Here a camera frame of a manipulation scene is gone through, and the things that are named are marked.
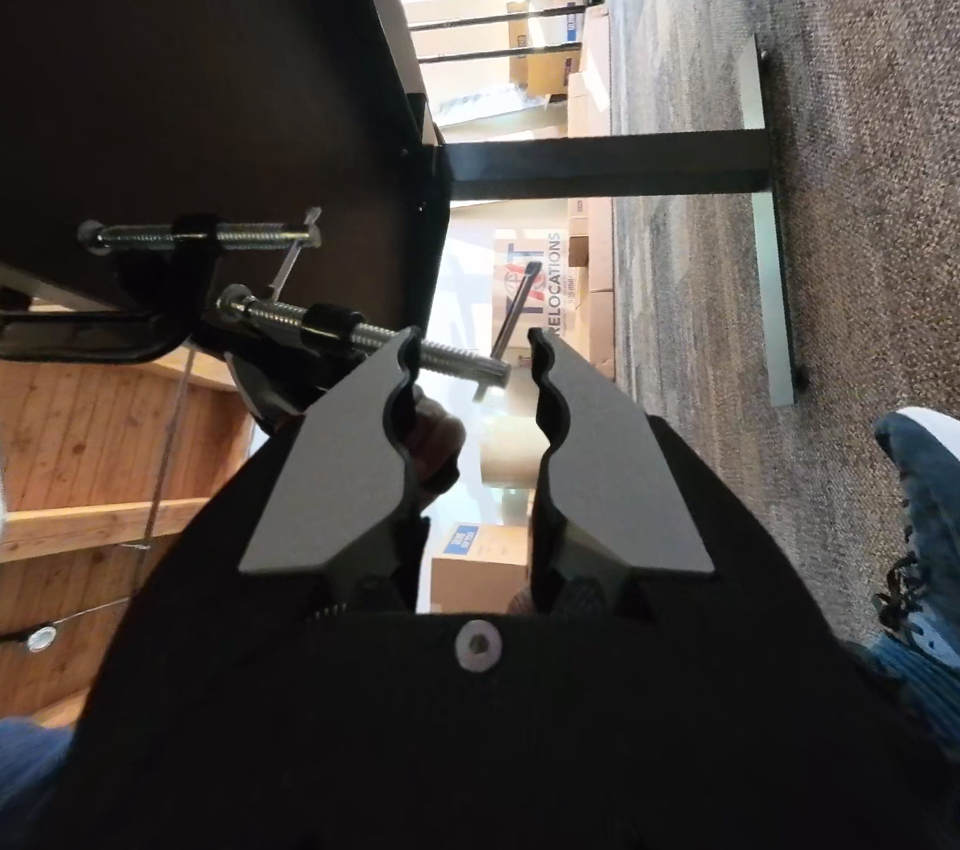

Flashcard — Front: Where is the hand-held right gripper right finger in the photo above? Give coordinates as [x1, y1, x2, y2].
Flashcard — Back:
[527, 327, 715, 615]

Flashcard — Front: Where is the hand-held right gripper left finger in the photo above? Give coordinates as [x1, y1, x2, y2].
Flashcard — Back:
[237, 325, 432, 613]

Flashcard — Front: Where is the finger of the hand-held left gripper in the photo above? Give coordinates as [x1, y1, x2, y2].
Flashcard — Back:
[223, 349, 305, 442]

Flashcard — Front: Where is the black C-clamp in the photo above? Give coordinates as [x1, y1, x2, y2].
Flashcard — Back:
[0, 205, 325, 365]
[213, 259, 546, 418]

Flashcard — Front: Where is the grey desk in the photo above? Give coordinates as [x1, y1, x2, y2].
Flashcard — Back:
[0, 0, 813, 409]

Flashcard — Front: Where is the cream plastic wrap roll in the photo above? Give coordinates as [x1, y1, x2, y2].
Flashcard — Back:
[480, 415, 543, 491]

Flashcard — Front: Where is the cardboard box with blue label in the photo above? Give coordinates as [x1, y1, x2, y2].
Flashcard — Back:
[429, 522, 532, 615]

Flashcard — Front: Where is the printed cardboard moving box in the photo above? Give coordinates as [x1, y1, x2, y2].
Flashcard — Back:
[491, 226, 618, 360]

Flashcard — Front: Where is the person's dark sneaker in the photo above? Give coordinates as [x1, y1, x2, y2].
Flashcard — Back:
[872, 406, 960, 658]

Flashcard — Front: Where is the person's dark blue top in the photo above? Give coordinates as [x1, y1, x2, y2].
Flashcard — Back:
[0, 715, 80, 850]

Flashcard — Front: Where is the stack of cardboard boxes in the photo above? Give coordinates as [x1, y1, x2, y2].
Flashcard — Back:
[504, 0, 588, 97]

